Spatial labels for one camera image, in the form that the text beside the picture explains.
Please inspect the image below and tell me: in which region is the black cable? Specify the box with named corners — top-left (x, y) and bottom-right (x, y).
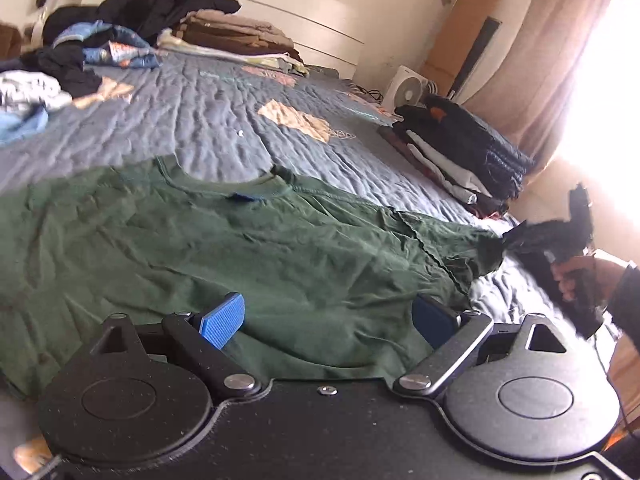
top-left (349, 86), bottom-right (385, 107)

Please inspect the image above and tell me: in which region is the stack of folded brown clothes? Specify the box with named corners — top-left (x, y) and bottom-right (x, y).
top-left (156, 9), bottom-right (309, 79)

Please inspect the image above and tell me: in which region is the stack of folded dark clothes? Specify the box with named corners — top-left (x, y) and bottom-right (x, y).
top-left (376, 94), bottom-right (537, 221)

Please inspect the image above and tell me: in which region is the white box fan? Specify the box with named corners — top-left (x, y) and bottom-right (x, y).
top-left (381, 65), bottom-right (442, 112)

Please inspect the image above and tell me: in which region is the person's right forearm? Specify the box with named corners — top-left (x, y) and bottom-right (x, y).
top-left (595, 255), bottom-right (640, 344)

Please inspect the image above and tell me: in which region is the beige curtain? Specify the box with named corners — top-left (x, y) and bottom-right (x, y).
top-left (466, 0), bottom-right (637, 172)

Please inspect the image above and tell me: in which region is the blue patterned garment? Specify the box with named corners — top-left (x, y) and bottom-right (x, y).
top-left (51, 20), bottom-right (164, 72)

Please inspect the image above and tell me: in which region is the green t-shirt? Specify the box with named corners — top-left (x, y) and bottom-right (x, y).
top-left (0, 155), bottom-right (507, 402)

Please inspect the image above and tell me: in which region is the brown garment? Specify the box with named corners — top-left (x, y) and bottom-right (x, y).
top-left (0, 22), bottom-right (24, 61)

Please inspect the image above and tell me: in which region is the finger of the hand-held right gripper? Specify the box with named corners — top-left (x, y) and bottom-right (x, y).
top-left (501, 218), bottom-right (577, 264)

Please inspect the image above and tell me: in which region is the black board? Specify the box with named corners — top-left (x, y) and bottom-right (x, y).
top-left (451, 16), bottom-right (503, 102)

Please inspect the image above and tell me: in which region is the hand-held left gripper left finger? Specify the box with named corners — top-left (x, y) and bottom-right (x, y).
top-left (91, 291), bottom-right (262, 402)

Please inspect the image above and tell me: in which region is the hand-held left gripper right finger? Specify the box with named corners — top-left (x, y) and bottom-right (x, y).
top-left (392, 293), bottom-right (572, 398)

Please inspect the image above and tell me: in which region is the tall brown cardboard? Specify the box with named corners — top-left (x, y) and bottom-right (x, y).
top-left (424, 0), bottom-right (503, 94)

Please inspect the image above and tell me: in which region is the black garment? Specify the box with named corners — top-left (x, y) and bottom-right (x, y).
top-left (0, 42), bottom-right (104, 99)

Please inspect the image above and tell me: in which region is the cream padded sofa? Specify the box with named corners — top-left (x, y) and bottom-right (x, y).
top-left (520, 157), bottom-right (640, 266)

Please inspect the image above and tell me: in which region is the white garment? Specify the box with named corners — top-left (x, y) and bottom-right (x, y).
top-left (0, 71), bottom-right (74, 114)

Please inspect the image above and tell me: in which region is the person's right hand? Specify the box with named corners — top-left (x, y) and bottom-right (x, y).
top-left (551, 255), bottom-right (600, 306)

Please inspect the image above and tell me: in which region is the light blue garment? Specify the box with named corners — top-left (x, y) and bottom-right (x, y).
top-left (0, 105), bottom-right (52, 147)

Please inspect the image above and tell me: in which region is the grey printed quilt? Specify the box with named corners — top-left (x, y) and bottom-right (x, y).
top-left (0, 52), bottom-right (601, 466)

